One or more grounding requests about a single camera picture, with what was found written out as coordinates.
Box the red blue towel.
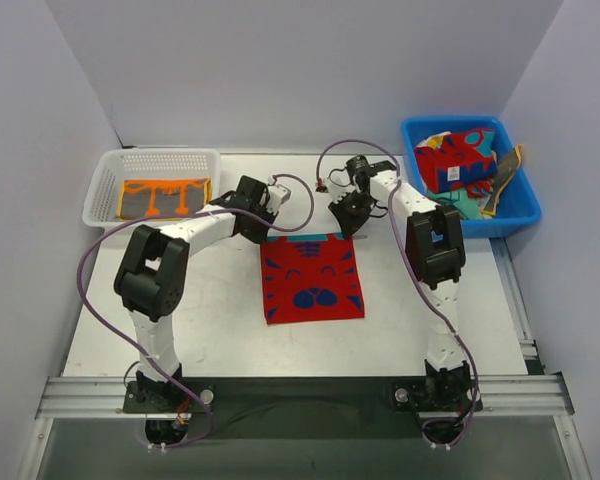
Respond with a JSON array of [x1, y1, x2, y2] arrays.
[[260, 233, 365, 325], [414, 128, 497, 194]]

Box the orange towel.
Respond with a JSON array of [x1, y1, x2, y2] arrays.
[[117, 177, 212, 221]]

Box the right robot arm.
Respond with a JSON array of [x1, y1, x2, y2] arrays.
[[321, 170, 470, 382]]

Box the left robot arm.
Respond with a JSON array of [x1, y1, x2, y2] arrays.
[[114, 176, 291, 399]]

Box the teal patterned towel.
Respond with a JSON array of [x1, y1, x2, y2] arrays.
[[426, 188, 493, 220]]

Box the white perforated plastic basket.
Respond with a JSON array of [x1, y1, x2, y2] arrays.
[[82, 147, 221, 230]]

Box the grey orange-edged towel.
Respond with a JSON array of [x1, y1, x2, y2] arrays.
[[481, 144, 524, 217]]

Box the blue plastic bin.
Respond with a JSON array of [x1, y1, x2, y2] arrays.
[[400, 115, 541, 239]]

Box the black base mat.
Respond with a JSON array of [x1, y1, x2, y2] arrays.
[[122, 375, 481, 441]]

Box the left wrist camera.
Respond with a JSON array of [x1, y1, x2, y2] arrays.
[[266, 175, 291, 210]]

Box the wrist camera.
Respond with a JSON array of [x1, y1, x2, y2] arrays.
[[345, 155, 373, 188], [266, 175, 291, 210]]

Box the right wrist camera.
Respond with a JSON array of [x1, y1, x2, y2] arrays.
[[345, 155, 373, 188]]

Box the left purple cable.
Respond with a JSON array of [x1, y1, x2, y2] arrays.
[[77, 173, 316, 449]]

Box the purple cable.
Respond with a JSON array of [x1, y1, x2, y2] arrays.
[[314, 138, 484, 446], [77, 173, 316, 449]]

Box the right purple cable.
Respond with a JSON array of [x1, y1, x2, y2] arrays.
[[314, 138, 484, 446]]

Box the aluminium front rail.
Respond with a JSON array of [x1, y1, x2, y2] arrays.
[[20, 375, 591, 479]]

